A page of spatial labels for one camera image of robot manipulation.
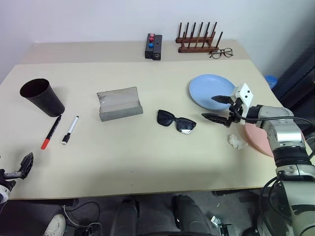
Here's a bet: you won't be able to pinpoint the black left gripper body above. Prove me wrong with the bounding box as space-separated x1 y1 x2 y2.
0 169 22 192

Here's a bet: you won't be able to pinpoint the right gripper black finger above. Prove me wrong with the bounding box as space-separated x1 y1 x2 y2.
201 113 232 127
211 95 234 105

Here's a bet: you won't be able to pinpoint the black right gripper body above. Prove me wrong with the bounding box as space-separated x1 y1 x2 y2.
226 96 244 127

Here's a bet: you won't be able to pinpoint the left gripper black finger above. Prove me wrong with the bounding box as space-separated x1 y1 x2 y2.
20 152 34 179

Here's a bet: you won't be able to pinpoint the light blue plate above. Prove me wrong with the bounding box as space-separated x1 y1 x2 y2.
189 74 237 111

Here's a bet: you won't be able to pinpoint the crumpled white tissue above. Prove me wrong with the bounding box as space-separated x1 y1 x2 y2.
226 134 248 150

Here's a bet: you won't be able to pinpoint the pink plate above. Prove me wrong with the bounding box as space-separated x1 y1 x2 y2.
244 122 275 158

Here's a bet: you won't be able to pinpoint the black marker with red cap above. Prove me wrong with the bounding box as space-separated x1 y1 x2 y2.
40 115 63 150

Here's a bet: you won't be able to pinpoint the thin-framed clear eyeglasses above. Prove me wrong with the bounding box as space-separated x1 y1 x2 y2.
209 48 234 60

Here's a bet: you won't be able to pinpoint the blue plastic bin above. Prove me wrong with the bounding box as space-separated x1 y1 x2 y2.
265 73 279 89

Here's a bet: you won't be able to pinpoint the black sunglasses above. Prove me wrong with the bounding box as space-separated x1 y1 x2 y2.
157 109 197 135

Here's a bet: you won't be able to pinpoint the white marker with black cap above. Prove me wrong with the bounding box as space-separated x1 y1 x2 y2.
61 115 80 146

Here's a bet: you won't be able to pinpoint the brown wooden dish rack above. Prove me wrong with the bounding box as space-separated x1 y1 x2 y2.
175 21 224 54

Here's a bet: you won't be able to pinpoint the white shoe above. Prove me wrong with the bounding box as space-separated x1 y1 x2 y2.
43 213 66 236

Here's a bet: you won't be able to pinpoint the black plastic cup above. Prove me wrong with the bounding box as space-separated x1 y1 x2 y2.
19 78 66 118

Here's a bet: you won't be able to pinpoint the plain black box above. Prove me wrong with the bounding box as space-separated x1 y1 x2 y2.
152 34 163 61

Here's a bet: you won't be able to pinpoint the black box with coloured buttons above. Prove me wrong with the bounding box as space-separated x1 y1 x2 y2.
144 33 155 59

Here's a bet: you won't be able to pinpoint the grey open glasses case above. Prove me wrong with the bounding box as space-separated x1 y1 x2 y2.
96 86 144 122

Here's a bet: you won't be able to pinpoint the dark rounded shape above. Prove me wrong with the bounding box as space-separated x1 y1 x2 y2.
171 193 213 236
114 198 140 236

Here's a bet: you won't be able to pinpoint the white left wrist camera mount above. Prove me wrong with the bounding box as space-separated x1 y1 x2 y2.
0 184 10 204

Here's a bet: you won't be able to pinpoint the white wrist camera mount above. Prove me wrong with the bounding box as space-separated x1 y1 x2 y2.
0 184 10 204
232 83 254 124

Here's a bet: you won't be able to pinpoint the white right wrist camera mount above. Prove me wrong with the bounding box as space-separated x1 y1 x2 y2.
232 83 254 124

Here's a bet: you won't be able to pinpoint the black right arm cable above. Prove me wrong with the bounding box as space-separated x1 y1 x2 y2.
233 106 315 128
258 176 280 236

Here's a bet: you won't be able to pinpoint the white floor cable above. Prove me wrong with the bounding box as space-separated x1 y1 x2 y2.
63 202 100 230

